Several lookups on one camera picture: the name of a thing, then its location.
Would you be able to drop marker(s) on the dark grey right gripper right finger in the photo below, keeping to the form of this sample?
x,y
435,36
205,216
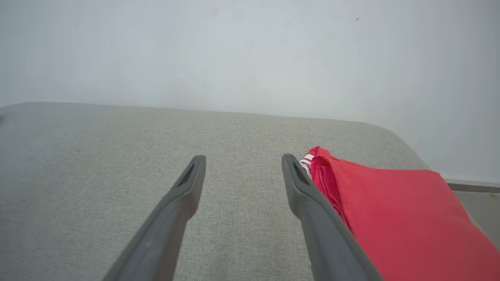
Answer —
x,y
328,242

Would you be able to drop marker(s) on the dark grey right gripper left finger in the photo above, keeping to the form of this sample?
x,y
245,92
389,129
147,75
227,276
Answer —
x,y
164,234

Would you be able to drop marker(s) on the red white basketball jersey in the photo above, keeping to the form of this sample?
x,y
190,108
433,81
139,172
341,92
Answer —
x,y
410,218

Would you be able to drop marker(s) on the grey fabric sofa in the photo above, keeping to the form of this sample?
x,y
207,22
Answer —
x,y
117,156

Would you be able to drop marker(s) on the dark wall baseboard strip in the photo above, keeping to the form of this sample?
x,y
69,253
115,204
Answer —
x,y
476,188

